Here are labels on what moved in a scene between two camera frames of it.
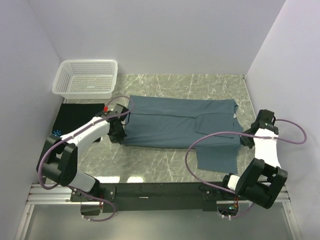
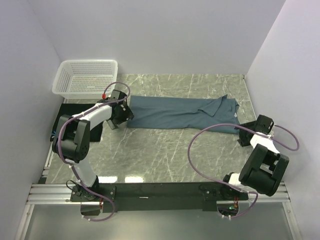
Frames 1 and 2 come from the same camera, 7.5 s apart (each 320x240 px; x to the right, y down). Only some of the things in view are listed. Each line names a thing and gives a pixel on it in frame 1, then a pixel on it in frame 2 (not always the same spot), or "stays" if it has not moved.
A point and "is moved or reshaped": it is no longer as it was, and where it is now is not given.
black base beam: (156, 197) stays
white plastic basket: (85, 79) stays
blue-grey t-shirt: (212, 126) is moved or reshaped
